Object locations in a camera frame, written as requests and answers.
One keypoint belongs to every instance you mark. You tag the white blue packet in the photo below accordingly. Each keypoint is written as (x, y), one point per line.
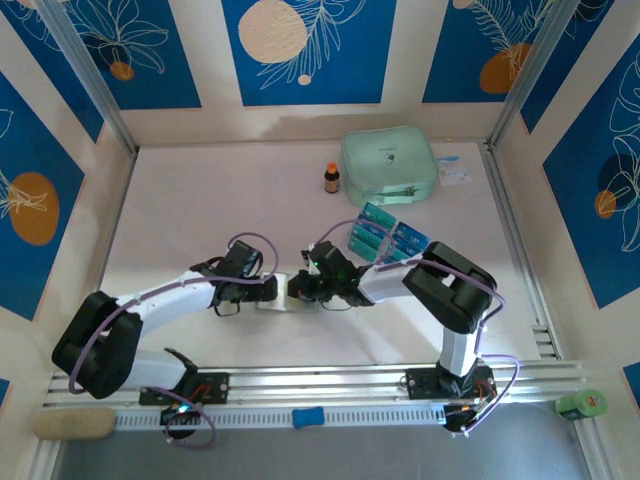
(455, 172)

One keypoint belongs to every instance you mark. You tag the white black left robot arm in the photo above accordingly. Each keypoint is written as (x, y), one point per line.
(165, 295)

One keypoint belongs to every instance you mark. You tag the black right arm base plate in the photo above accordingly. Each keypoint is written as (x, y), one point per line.
(422, 384)

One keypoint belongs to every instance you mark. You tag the beige foam block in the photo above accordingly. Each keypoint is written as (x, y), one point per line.
(75, 424)

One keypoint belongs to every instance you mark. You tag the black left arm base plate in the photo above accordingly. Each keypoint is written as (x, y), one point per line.
(215, 387)

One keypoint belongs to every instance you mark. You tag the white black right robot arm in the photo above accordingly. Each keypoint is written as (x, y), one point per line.
(390, 282)

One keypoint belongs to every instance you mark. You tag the aluminium table edge rail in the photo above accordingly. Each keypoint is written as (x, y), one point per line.
(505, 200)

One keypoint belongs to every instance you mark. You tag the mint green zip pouch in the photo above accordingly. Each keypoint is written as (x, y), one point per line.
(387, 165)

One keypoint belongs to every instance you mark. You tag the green tape roll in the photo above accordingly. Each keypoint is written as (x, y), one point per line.
(580, 404)

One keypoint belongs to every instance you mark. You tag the small brown bottle orange cap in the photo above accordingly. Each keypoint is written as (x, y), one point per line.
(332, 182)

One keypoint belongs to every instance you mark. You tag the blue bone-shaped clip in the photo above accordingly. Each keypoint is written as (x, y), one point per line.
(308, 418)

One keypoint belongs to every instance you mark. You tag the aluminium frame post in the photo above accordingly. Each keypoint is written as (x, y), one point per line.
(86, 65)
(532, 65)

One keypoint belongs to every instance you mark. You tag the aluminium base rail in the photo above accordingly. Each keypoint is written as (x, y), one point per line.
(320, 382)

